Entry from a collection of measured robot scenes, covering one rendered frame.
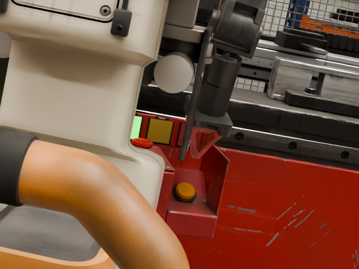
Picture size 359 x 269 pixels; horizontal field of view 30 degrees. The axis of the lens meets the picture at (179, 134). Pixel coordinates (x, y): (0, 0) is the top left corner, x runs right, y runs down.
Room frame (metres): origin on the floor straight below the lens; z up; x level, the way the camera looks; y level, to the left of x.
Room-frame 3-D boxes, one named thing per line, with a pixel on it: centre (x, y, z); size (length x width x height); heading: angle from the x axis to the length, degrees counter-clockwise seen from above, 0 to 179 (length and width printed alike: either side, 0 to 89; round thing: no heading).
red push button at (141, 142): (1.17, 0.06, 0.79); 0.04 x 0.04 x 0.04
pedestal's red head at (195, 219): (1.20, 0.02, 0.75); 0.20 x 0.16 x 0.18; 105
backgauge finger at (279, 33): (1.76, -0.28, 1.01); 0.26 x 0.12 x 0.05; 6
